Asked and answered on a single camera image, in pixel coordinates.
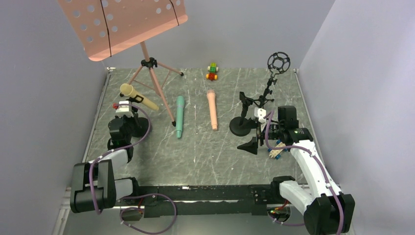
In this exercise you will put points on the pink music stand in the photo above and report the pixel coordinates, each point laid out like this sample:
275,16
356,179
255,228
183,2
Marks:
107,27

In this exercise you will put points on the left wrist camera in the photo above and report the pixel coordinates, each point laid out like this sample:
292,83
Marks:
124,109

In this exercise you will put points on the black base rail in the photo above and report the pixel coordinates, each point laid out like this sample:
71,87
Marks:
205,200

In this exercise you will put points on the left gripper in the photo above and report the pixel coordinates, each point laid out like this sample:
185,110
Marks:
126,117

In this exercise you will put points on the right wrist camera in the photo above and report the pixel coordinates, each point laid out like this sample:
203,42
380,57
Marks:
260,114

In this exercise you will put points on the green red brick car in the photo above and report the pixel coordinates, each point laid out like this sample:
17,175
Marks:
212,72

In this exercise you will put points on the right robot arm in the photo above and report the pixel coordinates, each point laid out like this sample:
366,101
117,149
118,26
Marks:
325,208

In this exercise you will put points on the black shock-mount boom stand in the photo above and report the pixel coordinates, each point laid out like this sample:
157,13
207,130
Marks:
278,63

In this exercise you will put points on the black mic stand with clip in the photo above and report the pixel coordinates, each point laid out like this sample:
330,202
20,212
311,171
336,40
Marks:
238,124

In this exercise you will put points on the yellow toy microphone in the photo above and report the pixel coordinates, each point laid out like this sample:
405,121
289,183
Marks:
137,96

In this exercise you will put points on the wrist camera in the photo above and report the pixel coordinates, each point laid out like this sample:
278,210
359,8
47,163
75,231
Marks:
260,114
124,109

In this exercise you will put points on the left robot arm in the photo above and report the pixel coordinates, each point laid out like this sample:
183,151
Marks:
94,186

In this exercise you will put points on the green toy microphone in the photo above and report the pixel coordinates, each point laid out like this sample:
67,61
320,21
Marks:
180,102

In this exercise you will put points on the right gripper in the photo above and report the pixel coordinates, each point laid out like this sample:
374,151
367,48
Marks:
259,135

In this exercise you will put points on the beige blue brick car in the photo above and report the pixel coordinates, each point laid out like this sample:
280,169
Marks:
276,154

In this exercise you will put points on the pink toy microphone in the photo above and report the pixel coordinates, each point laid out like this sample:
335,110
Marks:
212,109

